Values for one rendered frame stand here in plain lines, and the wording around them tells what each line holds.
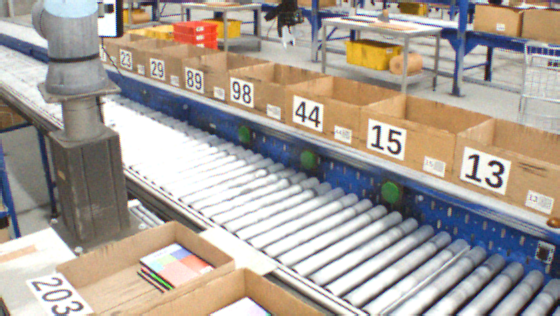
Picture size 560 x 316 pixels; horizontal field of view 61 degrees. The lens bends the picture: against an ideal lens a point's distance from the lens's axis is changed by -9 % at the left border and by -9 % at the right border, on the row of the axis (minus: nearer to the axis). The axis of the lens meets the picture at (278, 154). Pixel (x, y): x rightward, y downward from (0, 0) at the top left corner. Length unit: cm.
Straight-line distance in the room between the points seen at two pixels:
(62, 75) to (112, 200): 42
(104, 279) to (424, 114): 131
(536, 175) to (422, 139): 40
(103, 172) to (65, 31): 43
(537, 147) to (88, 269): 147
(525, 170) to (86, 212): 130
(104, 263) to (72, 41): 61
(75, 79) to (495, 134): 140
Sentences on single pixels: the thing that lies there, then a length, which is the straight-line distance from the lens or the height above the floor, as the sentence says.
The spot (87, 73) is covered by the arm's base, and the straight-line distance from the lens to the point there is 149.
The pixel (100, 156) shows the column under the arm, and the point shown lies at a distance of 156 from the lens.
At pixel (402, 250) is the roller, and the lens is 159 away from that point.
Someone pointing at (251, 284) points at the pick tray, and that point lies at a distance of 130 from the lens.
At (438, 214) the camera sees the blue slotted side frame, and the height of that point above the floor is 78.
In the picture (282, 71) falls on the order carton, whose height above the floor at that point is 101.
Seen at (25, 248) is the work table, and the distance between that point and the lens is 170.
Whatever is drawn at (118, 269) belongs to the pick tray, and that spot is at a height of 77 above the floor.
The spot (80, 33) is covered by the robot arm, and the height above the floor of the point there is 139.
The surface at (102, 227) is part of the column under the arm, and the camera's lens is 164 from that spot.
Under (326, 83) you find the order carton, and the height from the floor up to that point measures 102.
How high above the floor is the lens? 157
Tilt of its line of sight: 22 degrees down
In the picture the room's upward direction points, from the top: straight up
